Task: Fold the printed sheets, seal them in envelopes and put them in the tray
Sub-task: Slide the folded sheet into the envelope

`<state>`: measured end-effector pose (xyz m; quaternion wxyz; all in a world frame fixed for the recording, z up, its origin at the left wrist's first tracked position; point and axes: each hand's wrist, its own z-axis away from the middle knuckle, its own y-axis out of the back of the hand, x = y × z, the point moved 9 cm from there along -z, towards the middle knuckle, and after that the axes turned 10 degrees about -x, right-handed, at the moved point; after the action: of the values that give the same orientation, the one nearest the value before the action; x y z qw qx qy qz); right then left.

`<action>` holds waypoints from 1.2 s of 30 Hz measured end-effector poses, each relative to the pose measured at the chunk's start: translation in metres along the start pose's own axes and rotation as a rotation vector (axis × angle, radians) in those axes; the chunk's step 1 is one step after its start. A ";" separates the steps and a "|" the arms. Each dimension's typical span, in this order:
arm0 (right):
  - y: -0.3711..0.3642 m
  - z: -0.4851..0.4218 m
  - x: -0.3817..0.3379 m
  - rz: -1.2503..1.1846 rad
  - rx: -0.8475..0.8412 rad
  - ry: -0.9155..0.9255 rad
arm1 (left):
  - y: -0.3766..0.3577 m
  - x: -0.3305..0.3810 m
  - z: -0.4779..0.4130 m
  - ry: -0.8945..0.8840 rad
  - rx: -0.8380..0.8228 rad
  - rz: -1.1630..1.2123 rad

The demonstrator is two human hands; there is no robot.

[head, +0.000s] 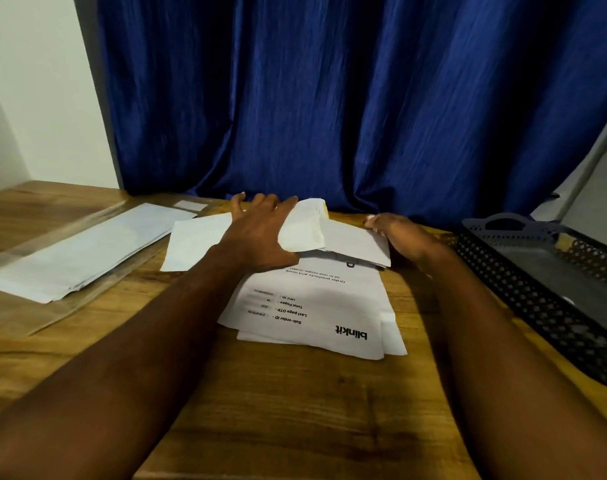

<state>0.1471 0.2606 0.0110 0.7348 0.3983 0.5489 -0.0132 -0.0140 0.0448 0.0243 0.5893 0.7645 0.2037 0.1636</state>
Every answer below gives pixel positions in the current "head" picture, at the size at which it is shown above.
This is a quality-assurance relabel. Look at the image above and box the blue curtain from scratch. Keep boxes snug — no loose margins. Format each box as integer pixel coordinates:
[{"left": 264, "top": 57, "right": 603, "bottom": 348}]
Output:
[{"left": 96, "top": 0, "right": 607, "bottom": 231}]

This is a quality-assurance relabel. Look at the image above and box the stack of white envelopes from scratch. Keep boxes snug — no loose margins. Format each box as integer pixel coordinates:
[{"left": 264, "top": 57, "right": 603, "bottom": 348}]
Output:
[{"left": 0, "top": 203, "right": 198, "bottom": 304}]

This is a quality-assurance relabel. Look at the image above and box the grey white furniture panel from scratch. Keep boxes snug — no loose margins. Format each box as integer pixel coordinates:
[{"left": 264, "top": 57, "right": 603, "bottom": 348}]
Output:
[{"left": 530, "top": 95, "right": 607, "bottom": 255}]

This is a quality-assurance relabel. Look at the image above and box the person's right forearm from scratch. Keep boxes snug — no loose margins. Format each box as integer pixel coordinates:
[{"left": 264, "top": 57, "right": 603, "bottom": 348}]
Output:
[{"left": 409, "top": 240, "right": 607, "bottom": 480}]

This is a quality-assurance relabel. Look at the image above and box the white paper sheet under print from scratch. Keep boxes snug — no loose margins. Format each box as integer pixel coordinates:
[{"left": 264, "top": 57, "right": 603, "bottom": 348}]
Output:
[{"left": 378, "top": 309, "right": 408, "bottom": 357}]

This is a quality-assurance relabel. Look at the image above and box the person's left hand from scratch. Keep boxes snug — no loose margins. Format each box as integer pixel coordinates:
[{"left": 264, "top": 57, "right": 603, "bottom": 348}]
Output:
[{"left": 217, "top": 192, "right": 301, "bottom": 274}]

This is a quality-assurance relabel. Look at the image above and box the person's left forearm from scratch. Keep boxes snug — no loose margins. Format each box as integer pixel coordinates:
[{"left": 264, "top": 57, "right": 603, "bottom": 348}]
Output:
[{"left": 0, "top": 243, "right": 264, "bottom": 480}]

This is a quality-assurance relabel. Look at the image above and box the person's right hand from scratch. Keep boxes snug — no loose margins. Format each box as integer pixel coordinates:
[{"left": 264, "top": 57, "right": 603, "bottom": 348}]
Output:
[{"left": 364, "top": 213, "right": 445, "bottom": 266}]

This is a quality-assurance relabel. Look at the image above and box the printed white paper sheet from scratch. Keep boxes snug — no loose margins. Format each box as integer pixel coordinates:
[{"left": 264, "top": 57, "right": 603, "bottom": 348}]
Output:
[{"left": 217, "top": 251, "right": 390, "bottom": 361}]

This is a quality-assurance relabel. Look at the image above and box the clear plastic sleeve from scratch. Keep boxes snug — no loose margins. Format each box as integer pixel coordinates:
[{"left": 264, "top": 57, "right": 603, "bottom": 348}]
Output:
[{"left": 0, "top": 194, "right": 220, "bottom": 338}]

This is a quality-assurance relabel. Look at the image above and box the black perforated plastic basket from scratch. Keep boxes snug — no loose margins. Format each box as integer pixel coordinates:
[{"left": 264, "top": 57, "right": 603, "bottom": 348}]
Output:
[{"left": 455, "top": 213, "right": 607, "bottom": 391}]

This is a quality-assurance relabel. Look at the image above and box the plain white paper sheet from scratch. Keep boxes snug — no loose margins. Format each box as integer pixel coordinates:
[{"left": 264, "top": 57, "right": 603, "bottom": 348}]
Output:
[{"left": 160, "top": 213, "right": 233, "bottom": 272}]

